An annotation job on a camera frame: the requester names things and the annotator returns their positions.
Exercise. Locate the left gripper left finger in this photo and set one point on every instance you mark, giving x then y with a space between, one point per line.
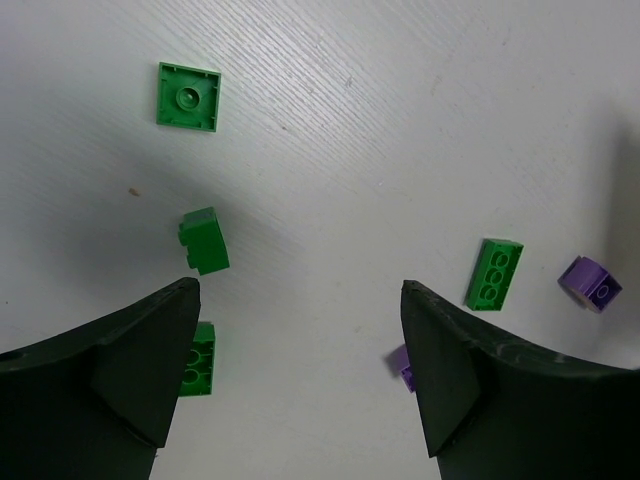
97 401

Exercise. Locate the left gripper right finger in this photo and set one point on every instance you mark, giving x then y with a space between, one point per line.
496 406

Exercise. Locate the small green lego brick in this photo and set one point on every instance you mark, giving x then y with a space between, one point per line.
201 235

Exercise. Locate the purple long lego brick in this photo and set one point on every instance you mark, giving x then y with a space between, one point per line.
398 363

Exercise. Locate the green 2x2 lego brick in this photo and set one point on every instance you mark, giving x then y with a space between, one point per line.
199 371

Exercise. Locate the green long lego brick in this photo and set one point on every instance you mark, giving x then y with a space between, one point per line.
493 274

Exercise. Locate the purple sloped lego brick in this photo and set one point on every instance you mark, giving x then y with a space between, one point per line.
590 284

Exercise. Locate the green flat square lego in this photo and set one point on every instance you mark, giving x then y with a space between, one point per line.
187 97

